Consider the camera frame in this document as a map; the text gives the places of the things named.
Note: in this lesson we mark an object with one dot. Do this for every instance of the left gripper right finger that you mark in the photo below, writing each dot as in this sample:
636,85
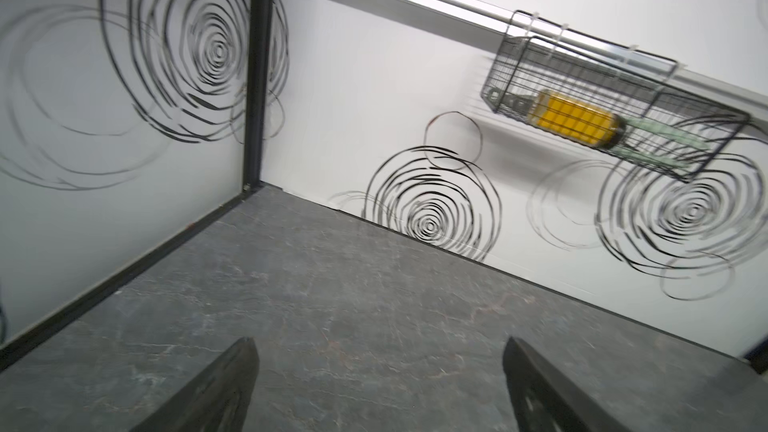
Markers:
545,399

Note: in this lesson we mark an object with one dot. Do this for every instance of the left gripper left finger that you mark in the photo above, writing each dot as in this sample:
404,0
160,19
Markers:
217,399

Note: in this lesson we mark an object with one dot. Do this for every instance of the green box in basket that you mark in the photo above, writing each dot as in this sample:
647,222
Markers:
670,139

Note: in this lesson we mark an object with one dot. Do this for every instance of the black wire wall basket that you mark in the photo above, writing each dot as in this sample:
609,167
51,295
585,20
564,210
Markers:
537,55

